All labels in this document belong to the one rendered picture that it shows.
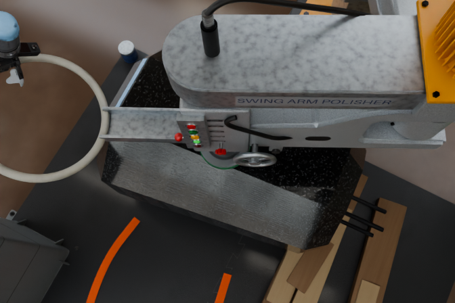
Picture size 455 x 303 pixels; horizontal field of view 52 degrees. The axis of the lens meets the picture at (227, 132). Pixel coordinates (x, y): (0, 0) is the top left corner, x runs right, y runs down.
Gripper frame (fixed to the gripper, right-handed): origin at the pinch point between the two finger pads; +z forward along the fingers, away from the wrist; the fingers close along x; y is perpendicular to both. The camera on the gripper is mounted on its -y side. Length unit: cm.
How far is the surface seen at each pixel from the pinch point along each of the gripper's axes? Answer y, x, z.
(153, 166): -39, 53, 23
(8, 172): 17.0, 38.3, -8.4
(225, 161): -59, 66, -4
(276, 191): -74, 87, -6
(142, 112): -34, 37, -13
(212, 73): -33, 49, -79
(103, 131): -18.2, 37.0, -8.3
